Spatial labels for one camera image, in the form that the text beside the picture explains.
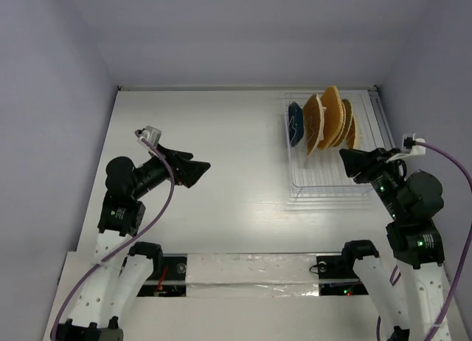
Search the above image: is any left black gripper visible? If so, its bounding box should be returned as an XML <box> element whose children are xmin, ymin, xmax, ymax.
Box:
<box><xmin>131</xmin><ymin>142</ymin><xmax>209</xmax><ymax>199</ymax></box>

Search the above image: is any round green-rimmed bamboo plate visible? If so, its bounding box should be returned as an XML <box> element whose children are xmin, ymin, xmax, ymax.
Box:
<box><xmin>332</xmin><ymin>99</ymin><xmax>353</xmax><ymax>147</ymax></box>

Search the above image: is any square woven bamboo tray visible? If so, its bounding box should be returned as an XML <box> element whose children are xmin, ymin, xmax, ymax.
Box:
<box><xmin>302</xmin><ymin>94</ymin><xmax>326</xmax><ymax>156</ymax></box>

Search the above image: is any small round bamboo plate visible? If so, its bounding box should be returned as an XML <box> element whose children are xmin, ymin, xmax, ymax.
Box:
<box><xmin>346</xmin><ymin>116</ymin><xmax>361</xmax><ymax>149</ymax></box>

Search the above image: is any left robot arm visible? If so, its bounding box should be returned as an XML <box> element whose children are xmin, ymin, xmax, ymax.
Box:
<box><xmin>50</xmin><ymin>140</ymin><xmax>211</xmax><ymax>340</ymax></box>

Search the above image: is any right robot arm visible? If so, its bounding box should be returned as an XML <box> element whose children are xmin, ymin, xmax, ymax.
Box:
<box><xmin>339</xmin><ymin>148</ymin><xmax>451</xmax><ymax>340</ymax></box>

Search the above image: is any white wire dish rack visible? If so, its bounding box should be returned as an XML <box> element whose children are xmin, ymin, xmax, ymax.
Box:
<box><xmin>285</xmin><ymin>90</ymin><xmax>394</xmax><ymax>199</ymax></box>

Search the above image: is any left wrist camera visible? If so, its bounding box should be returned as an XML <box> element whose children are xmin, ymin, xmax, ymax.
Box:
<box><xmin>135</xmin><ymin>125</ymin><xmax>162</xmax><ymax>148</ymax></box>

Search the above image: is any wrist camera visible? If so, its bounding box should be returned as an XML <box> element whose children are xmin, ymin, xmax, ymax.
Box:
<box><xmin>389</xmin><ymin>133</ymin><xmax>426</xmax><ymax>162</ymax></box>
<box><xmin>135</xmin><ymin>125</ymin><xmax>162</xmax><ymax>148</ymax></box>

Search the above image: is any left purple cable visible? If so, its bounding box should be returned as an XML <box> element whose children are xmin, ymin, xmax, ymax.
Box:
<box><xmin>49</xmin><ymin>132</ymin><xmax>176</xmax><ymax>341</ymax></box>

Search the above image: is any purple cable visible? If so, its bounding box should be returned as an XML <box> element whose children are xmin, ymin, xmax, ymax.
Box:
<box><xmin>375</xmin><ymin>140</ymin><xmax>472</xmax><ymax>341</ymax></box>
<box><xmin>49</xmin><ymin>132</ymin><xmax>176</xmax><ymax>341</ymax></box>

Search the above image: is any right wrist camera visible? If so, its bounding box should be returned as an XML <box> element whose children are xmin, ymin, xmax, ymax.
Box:
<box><xmin>389</xmin><ymin>133</ymin><xmax>426</xmax><ymax>162</ymax></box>

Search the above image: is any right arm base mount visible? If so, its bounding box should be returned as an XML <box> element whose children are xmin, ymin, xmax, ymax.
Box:
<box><xmin>313</xmin><ymin>255</ymin><xmax>368</xmax><ymax>297</ymax></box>

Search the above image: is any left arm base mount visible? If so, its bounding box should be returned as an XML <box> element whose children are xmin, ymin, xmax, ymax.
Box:
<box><xmin>138</xmin><ymin>255</ymin><xmax>187</xmax><ymax>297</ymax></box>

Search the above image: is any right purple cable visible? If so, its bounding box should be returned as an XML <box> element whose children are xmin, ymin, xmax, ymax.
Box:
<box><xmin>375</xmin><ymin>140</ymin><xmax>472</xmax><ymax>341</ymax></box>

